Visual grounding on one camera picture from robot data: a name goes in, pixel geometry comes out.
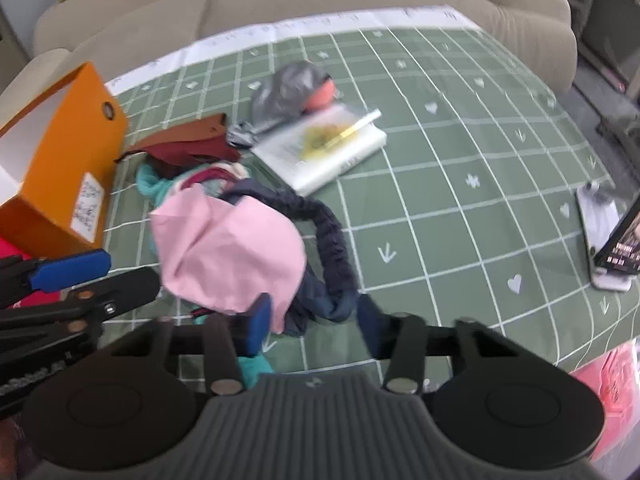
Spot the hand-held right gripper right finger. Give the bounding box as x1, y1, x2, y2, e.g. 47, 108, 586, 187
356, 294, 506, 395

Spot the brown cloth strip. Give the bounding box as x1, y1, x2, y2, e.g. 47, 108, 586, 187
114, 114, 227, 163

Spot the patterned pink teal cloth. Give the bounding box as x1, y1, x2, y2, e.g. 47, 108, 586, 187
172, 161, 251, 200

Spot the black smartphone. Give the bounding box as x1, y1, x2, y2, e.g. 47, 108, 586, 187
592, 207, 640, 276

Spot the beige sofa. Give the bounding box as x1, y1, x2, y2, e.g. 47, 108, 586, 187
0, 0, 578, 126

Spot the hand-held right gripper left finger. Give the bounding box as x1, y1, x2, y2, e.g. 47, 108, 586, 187
114, 292, 275, 396

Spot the clear plastic packet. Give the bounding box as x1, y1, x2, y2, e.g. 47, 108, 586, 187
250, 105, 388, 196

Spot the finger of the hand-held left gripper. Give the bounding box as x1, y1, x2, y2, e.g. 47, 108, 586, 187
0, 266, 161, 366
0, 249, 112, 311

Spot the pink plastic bag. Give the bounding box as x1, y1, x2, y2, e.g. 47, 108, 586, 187
570, 340, 640, 461

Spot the red object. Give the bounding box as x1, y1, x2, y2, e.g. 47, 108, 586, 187
0, 237, 66, 308

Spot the green grid tablecloth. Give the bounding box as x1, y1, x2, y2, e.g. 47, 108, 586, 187
102, 6, 640, 376

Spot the orange cardboard box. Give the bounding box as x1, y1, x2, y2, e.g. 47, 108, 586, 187
0, 62, 130, 260

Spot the grey satin cloth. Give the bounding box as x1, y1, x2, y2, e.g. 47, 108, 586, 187
226, 61, 331, 148

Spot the maroon cloth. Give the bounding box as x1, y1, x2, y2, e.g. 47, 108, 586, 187
142, 135, 242, 179

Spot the pink makeup sponge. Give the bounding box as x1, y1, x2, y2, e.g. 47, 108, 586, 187
305, 77, 338, 111

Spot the navy ruffled headband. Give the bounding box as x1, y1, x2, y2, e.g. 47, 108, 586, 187
220, 178, 368, 338

